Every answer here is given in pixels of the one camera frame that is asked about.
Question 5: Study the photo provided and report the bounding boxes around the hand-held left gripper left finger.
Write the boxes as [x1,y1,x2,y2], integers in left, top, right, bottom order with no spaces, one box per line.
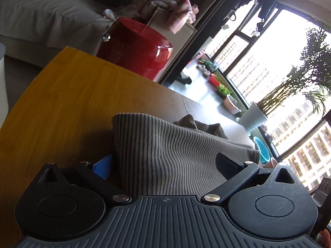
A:
[37,155,132,207]

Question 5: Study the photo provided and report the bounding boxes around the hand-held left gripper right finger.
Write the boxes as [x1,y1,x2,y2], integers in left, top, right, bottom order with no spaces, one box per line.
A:
[202,152,302,207]

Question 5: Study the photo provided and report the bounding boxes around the striped knit sweater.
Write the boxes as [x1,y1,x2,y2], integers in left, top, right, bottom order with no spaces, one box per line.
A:
[112,112,260,195]

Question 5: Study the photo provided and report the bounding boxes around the pink clothes pile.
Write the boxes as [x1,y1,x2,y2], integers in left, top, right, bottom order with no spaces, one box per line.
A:
[103,0,199,34]

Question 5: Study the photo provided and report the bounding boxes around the hanging dark clothes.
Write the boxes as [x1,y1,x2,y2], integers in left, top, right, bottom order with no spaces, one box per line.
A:
[248,0,280,31]

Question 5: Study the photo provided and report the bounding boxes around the blue basin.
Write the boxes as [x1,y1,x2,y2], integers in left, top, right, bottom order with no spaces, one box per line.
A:
[253,136,271,164]

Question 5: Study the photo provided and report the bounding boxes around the white ribbed plant pot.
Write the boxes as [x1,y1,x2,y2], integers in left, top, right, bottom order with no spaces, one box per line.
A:
[237,102,269,132]

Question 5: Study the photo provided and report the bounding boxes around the pink basin with metal bowl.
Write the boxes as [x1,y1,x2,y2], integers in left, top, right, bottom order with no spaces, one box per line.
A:
[223,94,245,114]

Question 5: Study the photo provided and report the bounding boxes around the green seedling tray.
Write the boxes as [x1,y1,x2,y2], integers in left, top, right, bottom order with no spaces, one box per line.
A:
[217,84,232,99]

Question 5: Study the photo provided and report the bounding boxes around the tall bamboo plant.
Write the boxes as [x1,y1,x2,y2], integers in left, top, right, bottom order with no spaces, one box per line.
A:
[257,17,331,117]

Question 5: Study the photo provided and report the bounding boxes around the green toy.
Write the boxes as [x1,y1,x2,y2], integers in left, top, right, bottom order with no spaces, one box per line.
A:
[198,59,219,71]

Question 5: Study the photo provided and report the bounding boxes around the red glossy bin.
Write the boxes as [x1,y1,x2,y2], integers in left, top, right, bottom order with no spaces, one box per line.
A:
[96,18,174,82]

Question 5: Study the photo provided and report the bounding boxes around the black framed window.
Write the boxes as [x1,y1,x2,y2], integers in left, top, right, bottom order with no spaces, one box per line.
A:
[204,8,331,194]

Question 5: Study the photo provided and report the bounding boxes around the dark curtain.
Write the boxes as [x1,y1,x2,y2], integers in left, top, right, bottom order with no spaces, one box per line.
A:
[158,0,261,88]

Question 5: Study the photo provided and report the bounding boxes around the grey sofa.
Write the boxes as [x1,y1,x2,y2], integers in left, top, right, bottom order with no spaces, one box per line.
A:
[0,0,145,69]

